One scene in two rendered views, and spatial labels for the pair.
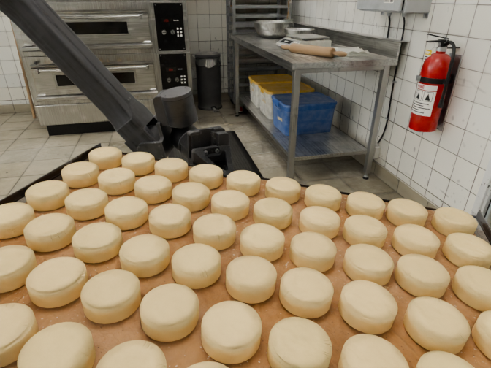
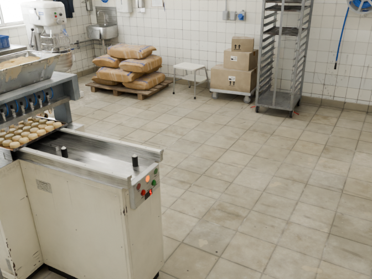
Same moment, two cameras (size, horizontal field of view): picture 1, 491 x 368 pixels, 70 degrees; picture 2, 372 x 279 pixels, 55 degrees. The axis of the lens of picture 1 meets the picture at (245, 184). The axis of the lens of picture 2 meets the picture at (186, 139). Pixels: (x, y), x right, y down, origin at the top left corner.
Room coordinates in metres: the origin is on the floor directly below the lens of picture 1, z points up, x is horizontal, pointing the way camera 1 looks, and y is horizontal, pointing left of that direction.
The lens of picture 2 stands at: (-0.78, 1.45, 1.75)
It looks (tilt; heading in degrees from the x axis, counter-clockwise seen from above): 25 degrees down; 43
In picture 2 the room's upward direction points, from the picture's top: 1 degrees counter-clockwise
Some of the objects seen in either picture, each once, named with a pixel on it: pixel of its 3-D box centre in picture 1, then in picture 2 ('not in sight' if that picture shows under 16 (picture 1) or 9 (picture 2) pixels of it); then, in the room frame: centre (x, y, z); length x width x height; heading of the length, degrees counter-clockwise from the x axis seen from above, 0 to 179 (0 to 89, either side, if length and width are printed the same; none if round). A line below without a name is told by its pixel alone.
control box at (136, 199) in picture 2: not in sight; (145, 185); (0.20, 2.67, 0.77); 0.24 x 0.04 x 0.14; 16
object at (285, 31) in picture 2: not in sight; (285, 31); (3.47, 3.72, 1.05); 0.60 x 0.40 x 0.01; 16
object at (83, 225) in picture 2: not in sight; (96, 217); (0.10, 3.02, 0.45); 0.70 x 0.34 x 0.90; 106
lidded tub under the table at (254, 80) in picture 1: (272, 90); not in sight; (3.76, -0.29, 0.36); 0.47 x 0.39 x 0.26; 102
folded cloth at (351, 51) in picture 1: (345, 50); not in sight; (2.65, -0.71, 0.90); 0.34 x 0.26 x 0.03; 2
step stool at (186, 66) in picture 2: not in sight; (191, 78); (3.24, 5.11, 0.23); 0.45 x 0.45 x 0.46; 5
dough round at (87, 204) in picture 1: (87, 203); not in sight; (0.38, 0.20, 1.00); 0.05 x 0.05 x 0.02
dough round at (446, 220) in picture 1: (454, 223); not in sight; (0.38, -0.27, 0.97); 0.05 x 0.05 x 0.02
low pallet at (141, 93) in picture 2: not in sight; (130, 85); (2.74, 6.03, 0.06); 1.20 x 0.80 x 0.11; 106
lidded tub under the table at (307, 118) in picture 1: (302, 112); not in sight; (2.93, -0.48, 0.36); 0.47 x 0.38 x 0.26; 105
